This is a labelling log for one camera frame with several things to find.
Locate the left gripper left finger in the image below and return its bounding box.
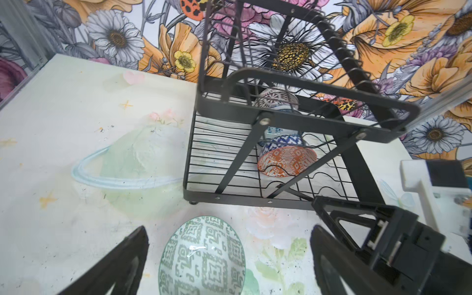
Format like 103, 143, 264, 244
60, 226, 149, 295

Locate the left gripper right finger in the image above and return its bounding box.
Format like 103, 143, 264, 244
310, 225, 397, 295

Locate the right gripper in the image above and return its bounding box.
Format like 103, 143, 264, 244
312, 196, 472, 295

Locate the orange patterned bowl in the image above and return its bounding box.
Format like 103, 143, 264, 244
258, 146, 317, 178

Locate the green patterned bowl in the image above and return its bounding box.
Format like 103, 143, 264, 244
159, 216, 246, 295

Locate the blue floral bowl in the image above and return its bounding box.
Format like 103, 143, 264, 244
264, 127, 299, 138

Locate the black wire dish rack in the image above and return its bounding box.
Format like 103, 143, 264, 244
181, 1, 420, 210

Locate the maroon patterned white bowl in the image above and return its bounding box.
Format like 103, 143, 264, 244
253, 88, 299, 111

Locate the dark blue patterned bowl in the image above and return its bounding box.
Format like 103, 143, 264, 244
260, 134, 305, 156

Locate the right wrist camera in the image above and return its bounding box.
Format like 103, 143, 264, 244
399, 159, 472, 255

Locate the aluminium wall corner profile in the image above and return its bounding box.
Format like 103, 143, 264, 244
406, 75, 472, 132

